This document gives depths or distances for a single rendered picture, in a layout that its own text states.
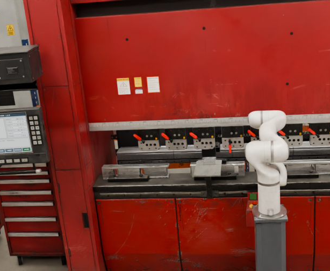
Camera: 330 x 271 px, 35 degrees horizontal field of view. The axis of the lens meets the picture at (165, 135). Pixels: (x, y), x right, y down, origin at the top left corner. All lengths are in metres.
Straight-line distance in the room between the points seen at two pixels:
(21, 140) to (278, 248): 1.68
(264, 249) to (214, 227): 0.86
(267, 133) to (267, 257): 0.70
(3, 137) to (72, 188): 0.67
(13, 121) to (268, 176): 1.57
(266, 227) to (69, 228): 1.58
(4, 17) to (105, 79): 4.32
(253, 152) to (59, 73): 1.43
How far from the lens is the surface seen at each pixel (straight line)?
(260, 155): 2.80
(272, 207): 2.93
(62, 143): 3.64
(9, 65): 3.26
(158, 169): 3.79
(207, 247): 3.90
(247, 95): 3.55
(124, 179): 3.81
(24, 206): 4.40
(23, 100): 7.97
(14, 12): 7.75
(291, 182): 3.67
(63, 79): 3.50
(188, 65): 3.52
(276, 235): 2.98
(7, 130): 3.36
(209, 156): 3.73
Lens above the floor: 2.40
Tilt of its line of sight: 19 degrees down
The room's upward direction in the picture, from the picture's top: 5 degrees counter-clockwise
